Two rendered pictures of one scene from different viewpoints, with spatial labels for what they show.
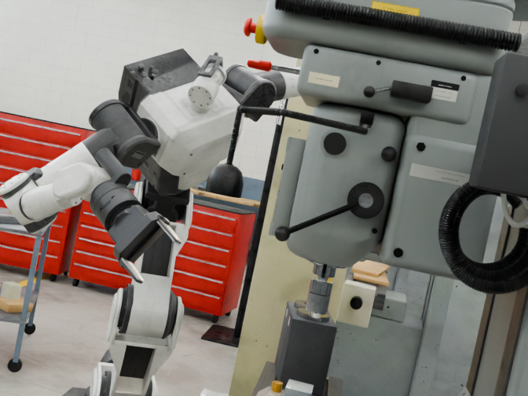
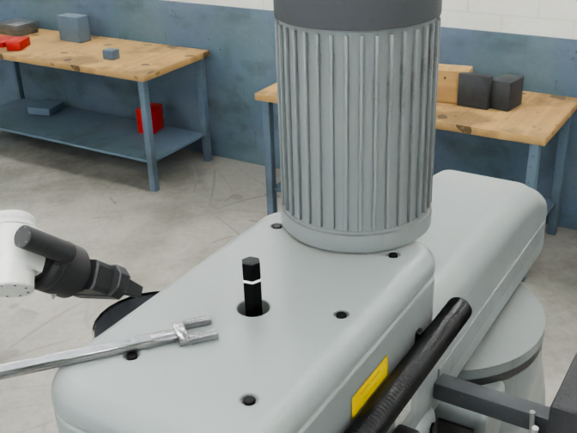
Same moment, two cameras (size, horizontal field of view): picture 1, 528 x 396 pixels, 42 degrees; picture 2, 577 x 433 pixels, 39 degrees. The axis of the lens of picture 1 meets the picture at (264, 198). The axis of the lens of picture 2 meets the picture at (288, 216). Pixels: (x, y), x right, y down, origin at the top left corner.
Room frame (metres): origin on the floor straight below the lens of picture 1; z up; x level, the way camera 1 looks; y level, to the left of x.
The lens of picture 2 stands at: (1.07, 0.51, 2.37)
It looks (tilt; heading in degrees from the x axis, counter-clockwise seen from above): 26 degrees down; 296
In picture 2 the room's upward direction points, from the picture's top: 2 degrees counter-clockwise
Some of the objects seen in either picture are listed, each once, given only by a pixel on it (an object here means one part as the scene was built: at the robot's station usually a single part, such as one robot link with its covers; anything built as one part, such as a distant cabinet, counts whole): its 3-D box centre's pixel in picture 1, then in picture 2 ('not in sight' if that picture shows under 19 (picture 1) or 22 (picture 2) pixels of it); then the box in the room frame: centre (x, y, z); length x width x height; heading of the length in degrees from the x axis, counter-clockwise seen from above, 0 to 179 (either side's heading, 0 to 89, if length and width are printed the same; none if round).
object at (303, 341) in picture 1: (304, 343); not in sight; (1.88, -0.19, 1.02); 0.22 x 0.12 x 0.20; 2
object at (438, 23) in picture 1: (395, 21); (384, 402); (1.29, -0.17, 1.79); 0.45 x 0.04 x 0.04; 84
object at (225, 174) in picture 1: (225, 178); not in sight; (1.36, 0.08, 1.44); 0.07 x 0.07 x 0.06
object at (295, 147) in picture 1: (287, 187); not in sight; (1.45, -0.05, 1.45); 0.04 x 0.04 x 0.21; 84
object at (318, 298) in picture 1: (318, 298); not in sight; (1.44, -0.16, 1.23); 0.05 x 0.05 x 0.06
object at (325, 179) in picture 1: (343, 187); not in sight; (1.44, -0.16, 1.47); 0.21 x 0.19 x 0.32; 174
